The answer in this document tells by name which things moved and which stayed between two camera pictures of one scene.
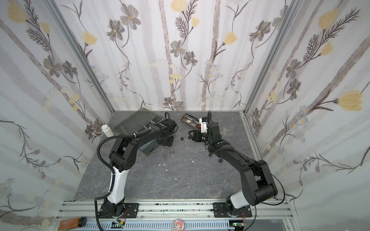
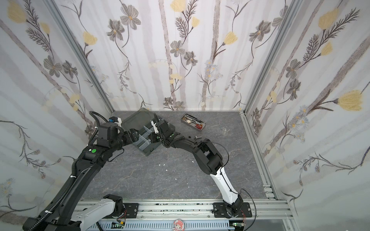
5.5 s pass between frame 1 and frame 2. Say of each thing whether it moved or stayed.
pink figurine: stayed
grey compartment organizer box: stayed
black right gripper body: moved
